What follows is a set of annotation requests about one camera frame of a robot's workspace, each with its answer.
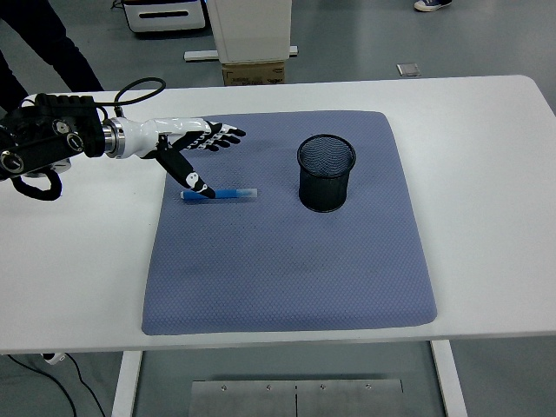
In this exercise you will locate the white box-shaped appliance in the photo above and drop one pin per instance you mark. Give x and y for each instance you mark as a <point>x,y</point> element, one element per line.
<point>165,17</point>

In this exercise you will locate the black mesh pen holder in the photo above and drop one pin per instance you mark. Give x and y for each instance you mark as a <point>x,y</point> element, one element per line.
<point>323,191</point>

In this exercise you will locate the silver floor socket plate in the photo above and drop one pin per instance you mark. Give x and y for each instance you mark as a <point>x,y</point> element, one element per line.
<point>407,70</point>

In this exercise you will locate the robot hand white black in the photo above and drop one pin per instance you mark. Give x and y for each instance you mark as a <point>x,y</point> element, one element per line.
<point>165,128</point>

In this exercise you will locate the person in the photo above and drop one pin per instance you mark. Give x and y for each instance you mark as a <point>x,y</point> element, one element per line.
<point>430,4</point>
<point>52,43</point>

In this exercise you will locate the white plug under table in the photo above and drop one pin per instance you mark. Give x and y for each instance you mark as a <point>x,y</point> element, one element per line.
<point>53,358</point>

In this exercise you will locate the blue-grey textured mat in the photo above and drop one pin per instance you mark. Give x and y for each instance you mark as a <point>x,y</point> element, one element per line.
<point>282,269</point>

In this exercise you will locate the blue marker pen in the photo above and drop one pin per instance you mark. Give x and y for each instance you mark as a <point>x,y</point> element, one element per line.
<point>234,193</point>

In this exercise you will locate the white table leg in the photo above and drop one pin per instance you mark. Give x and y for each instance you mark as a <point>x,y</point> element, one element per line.
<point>447,378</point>
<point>126,382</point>

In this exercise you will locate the brown cardboard box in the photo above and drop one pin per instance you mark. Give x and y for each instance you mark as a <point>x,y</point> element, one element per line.
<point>252,74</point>

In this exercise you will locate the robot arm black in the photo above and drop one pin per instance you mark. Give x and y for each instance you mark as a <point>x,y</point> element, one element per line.
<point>43,130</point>

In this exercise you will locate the white pedestal cabinet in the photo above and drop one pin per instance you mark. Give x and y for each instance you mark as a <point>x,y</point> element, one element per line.
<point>252,30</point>

